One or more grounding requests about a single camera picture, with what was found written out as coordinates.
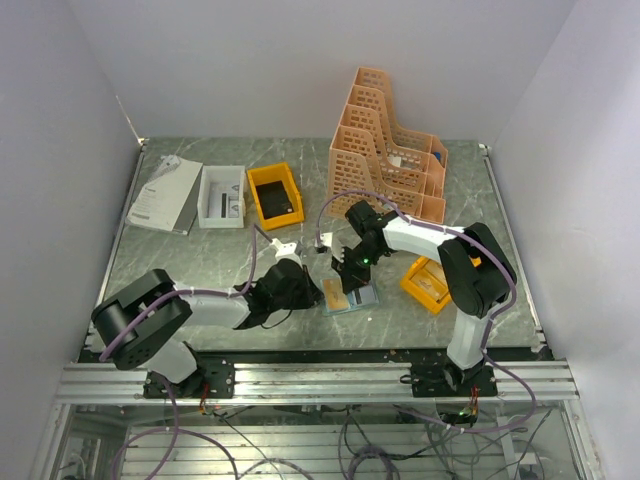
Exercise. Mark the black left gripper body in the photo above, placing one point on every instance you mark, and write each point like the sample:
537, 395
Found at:
298, 296

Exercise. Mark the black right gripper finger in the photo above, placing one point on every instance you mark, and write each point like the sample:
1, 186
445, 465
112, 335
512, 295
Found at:
349, 281
362, 278

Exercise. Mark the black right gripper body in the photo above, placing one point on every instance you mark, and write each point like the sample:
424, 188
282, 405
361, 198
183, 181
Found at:
358, 260

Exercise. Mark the silver magnetic stripe card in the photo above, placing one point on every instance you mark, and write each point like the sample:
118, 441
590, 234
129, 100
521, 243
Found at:
362, 297

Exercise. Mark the green card holder wallet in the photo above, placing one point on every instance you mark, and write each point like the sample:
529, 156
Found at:
350, 309

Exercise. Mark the orange credit card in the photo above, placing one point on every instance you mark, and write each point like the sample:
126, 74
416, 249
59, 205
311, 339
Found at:
335, 299

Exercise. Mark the yellow bin with boxes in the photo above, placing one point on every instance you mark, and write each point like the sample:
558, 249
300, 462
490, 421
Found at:
425, 281

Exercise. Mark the yellow bin with black item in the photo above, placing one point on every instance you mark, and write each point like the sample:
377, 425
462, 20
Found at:
277, 198

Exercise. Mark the peach plastic file organizer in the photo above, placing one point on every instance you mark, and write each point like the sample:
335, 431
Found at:
370, 151

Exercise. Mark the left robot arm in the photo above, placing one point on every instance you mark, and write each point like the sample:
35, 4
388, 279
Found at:
138, 325

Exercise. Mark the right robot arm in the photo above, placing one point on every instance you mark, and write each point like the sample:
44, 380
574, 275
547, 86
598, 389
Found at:
480, 279

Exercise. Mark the white plastic box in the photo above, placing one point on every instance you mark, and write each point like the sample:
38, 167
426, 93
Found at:
221, 201

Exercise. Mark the white paper booklet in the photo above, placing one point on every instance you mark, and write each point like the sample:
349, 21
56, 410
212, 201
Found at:
167, 202

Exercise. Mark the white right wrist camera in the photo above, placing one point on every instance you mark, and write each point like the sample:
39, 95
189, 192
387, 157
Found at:
329, 242

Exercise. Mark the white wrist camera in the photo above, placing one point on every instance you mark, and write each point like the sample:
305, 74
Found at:
329, 242
286, 251

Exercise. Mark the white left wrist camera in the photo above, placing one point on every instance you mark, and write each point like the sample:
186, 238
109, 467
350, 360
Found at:
286, 251

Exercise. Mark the aluminium frame rail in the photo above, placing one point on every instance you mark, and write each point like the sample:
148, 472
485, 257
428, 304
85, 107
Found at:
311, 384

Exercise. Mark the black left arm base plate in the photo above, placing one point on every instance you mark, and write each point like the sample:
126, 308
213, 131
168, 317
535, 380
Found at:
214, 378

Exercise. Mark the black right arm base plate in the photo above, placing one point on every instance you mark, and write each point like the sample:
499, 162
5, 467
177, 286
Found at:
432, 374

